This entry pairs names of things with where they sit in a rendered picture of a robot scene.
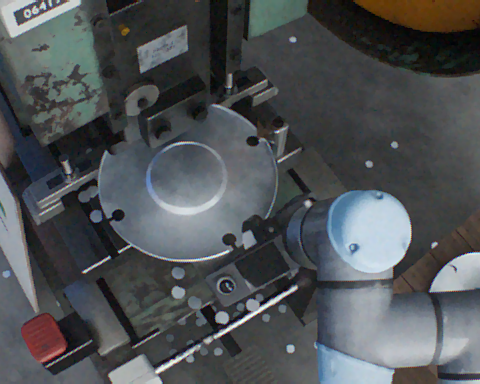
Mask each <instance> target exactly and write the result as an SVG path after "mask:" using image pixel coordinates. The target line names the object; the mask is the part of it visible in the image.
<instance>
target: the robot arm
mask: <svg viewBox="0 0 480 384"><path fill-rule="evenodd" d="M298 198H299V199H298ZM307 198H308V199H307ZM309 198H313V199H312V200H311V199H309ZM274 213H275V215H273V218H270V217H267V218H266V219H264V220H263V221H262V218H261V217H260V216H259V215H257V214H254V215H252V216H251V217H250V218H248V219H247V220H245V221H243V223H242V229H241V232H242V239H243V243H244V247H245V249H246V250H244V251H242V252H240V253H238V254H236V255H234V256H233V257H231V258H229V259H228V260H227V261H225V262H223V263H220V264H218V265H217V266H215V267H214V268H212V269H210V271H208V275H207V277H206V283H207V285H208V287H209V289H210V290H211V292H212V293H213V295H214V296H215V297H216V299H217V300H218V302H219V303H220V304H221V305H222V306H229V305H230V304H233V303H235V302H237V301H239V300H240V299H241V298H243V297H247V296H249V294H251V293H253V292H255V291H257V290H259V288H263V287H265V286H267V285H268V284H270V283H271V282H273V281H275V280H276V279H282V280H284V279H286V278H287V279H290V278H293V277H294V276H295V274H296V273H297V272H299V269H298V268H300V266H302V267H306V268H307V267H308V268H310V269H315V270H317V273H316V276H317V296H318V312H317V337H318V341H316V346H317V355H318V378H319V382H321V384H390V383H391V381H392V374H393V373H394V368H400V367H417V366H420V365H425V366H428V365H437V371H438V373H437V377H438V384H480V287H478V288H475V289H470V290H454V291H444V292H419V293H393V266H394V265H395V264H396V263H398V262H399V261H400V260H401V258H403V256H404V255H405V252H406V250H407V248H408V244H409V243H410V239H411V227H410V219H409V217H408V214H407V213H406V210H405V208H404V207H403V205H401V203H400V202H399V201H398V200H397V199H396V198H395V197H392V196H390V195H389V194H387V193H385V192H382V191H377V190H367V191H361V190H355V191H349V192H347V193H345V194H342V195H341V196H339V197H334V198H327V199H323V200H319V199H318V198H317V196H316V195H315V193H314V191H310V192H307V193H304V194H300V195H297V196H296V197H295V198H293V199H291V200H290V201H288V202H287V203H285V204H284V206H283V207H282V208H281V209H279V210H276V211H275V212H274Z"/></svg>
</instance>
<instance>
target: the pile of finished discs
mask: <svg viewBox="0 0 480 384"><path fill-rule="evenodd" d="M478 287H480V253H469V254H465V255H462V256H460V257H458V258H456V259H454V260H452V261H451V262H449V263H448V264H447V265H446V266H444V267H443V269H441V270H440V271H439V273H438V275H437V276H436V277H435V278H434V280H433V283H432V284H431V286H430V289H429V290H428V292H444V291H454V290H470V289H475V288H478Z"/></svg>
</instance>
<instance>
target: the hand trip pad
mask: <svg viewBox="0 0 480 384"><path fill-rule="evenodd" d="M21 335H22V337H23V339H24V341H25V342H26V346H27V347H28V349H29V351H30V352H31V354H32V356H33V357H34V359H36V360H37V361H39V362H45V361H48V360H49V359H52V358H53V357H55V356H57V355H59V353H62V352H63V351H64V350H66V346H67V340H66V338H65V336H64V335H63V333H62V331H61V330H60V327H59V325H58V324H57V322H56V320H55V318H53V316H52V315H51V314H49V313H42V314H39V315H37V316H36V317H34V318H32V319H31V320H28V321H27V322H25V323H24V324H23V325H22V327H21Z"/></svg>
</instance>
